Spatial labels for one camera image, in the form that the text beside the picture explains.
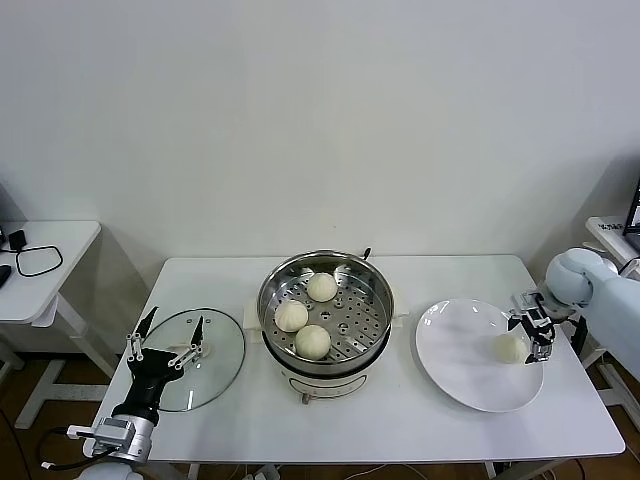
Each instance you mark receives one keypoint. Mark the black cooker power plug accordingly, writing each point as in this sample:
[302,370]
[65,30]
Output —
[367,253]

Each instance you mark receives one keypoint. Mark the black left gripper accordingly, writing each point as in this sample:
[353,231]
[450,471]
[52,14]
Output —
[152,372]

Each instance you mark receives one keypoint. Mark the stainless steel steamer basket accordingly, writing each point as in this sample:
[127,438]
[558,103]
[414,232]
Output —
[370,290]

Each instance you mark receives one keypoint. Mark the white steamed baozi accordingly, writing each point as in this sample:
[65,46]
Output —
[291,316]
[312,342]
[321,287]
[509,349]

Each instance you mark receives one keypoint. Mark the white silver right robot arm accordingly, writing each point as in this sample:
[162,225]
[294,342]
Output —
[575,277]

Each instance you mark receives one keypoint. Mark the flat black desk device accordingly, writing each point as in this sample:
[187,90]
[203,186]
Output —
[4,275]

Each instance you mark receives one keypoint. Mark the black laptop screen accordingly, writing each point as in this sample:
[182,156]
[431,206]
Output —
[635,215]

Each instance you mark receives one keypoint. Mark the small black power adapter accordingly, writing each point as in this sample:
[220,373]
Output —
[19,239]

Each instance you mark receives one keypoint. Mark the round white plate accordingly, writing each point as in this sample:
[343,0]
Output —
[450,360]

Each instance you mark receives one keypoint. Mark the dark framed computer monitor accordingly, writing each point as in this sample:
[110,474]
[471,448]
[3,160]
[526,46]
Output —
[2,210]

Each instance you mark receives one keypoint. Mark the black desk clamp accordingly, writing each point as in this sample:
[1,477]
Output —
[580,335]

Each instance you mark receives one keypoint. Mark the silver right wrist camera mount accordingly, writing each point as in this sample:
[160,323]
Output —
[530,302]

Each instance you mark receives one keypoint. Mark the white side desk with laptop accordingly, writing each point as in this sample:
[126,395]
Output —
[607,232]

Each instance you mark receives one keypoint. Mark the white electric cooker base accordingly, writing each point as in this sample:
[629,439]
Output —
[325,386]

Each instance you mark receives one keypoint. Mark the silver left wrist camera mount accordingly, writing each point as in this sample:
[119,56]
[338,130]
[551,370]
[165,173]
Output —
[112,432]

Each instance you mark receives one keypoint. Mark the white floor power strip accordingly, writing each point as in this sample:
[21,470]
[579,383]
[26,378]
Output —
[267,471]

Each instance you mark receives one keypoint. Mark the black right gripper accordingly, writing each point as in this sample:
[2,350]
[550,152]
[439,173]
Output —
[540,331]

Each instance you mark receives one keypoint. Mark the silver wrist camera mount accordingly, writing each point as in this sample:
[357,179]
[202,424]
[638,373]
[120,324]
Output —
[112,432]
[530,302]

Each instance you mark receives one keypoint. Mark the round glass pot lid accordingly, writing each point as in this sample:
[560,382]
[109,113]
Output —
[220,365]

